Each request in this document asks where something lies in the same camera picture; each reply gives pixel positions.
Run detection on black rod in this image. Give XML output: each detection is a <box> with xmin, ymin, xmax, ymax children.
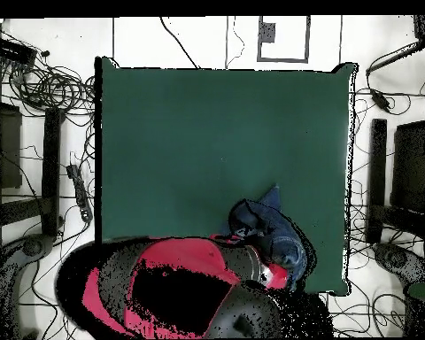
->
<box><xmin>365</xmin><ymin>39</ymin><xmax>425</xmax><ymax>77</ymax></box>

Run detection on black power strip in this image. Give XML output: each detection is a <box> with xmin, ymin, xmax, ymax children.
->
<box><xmin>66</xmin><ymin>163</ymin><xmax>94</xmax><ymax>223</ymax></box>

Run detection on black flat box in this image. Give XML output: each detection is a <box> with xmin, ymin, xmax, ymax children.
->
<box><xmin>390</xmin><ymin>119</ymin><xmax>425</xmax><ymax>215</ymax></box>

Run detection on grey square frame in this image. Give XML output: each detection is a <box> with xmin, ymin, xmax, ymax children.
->
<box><xmin>256</xmin><ymin>14</ymin><xmax>311</xmax><ymax>65</ymax></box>

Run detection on black grey stand base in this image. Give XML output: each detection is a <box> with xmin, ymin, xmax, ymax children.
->
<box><xmin>0</xmin><ymin>233</ymin><xmax>55</xmax><ymax>339</ymax></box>
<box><xmin>373</xmin><ymin>242</ymin><xmax>425</xmax><ymax>284</ymax></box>

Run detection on blue denim jeans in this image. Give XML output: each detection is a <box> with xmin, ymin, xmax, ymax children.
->
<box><xmin>228</xmin><ymin>183</ymin><xmax>309</xmax><ymax>291</ymax></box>

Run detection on black stand frame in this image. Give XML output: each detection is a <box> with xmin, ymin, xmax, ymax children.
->
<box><xmin>0</xmin><ymin>106</ymin><xmax>65</xmax><ymax>237</ymax></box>
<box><xmin>366</xmin><ymin>118</ymin><xmax>425</xmax><ymax>244</ymax></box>

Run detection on dark green table cloth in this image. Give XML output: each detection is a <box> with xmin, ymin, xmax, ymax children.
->
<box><xmin>93</xmin><ymin>56</ymin><xmax>357</xmax><ymax>297</ymax></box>

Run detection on tangled black cable bundle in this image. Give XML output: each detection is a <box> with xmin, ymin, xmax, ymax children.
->
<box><xmin>6</xmin><ymin>59</ymin><xmax>97</xmax><ymax>118</ymax></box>

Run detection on black power adapter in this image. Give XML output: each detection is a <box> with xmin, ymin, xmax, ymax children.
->
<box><xmin>369</xmin><ymin>88</ymin><xmax>393</xmax><ymax>112</ymax></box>

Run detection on small grey square plate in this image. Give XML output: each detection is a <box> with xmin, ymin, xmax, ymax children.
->
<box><xmin>258</xmin><ymin>21</ymin><xmax>277</xmax><ymax>44</ymax></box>

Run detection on black power box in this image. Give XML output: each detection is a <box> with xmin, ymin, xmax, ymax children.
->
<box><xmin>0</xmin><ymin>35</ymin><xmax>39</xmax><ymax>67</ymax></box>

